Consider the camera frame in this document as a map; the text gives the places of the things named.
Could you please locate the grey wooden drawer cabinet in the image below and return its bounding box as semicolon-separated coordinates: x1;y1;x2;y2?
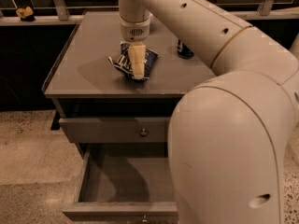
41;10;218;224

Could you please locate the round brass top knob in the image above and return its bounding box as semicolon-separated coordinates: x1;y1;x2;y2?
139;129;148;137

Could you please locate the blue pepsi soda can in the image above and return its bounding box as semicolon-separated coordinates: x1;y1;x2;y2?
177;40;194;59

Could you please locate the blue chip bag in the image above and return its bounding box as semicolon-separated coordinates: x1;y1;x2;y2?
108;42;158;81

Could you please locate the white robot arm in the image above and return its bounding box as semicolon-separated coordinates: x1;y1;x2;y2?
119;0;299;224

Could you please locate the grey metal railing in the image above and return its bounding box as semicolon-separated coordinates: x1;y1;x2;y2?
0;0;299;27

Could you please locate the small yellow black object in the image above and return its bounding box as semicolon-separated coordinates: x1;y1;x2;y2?
16;7;35;21

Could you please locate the closed grey top drawer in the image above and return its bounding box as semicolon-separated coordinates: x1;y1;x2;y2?
59;118;169;143

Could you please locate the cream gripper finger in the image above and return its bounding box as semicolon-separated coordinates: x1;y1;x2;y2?
128;42;146;79

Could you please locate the open grey middle drawer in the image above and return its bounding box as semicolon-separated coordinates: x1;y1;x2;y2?
63;149;178;224

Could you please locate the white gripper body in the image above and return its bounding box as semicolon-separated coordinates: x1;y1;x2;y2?
120;12;150;42

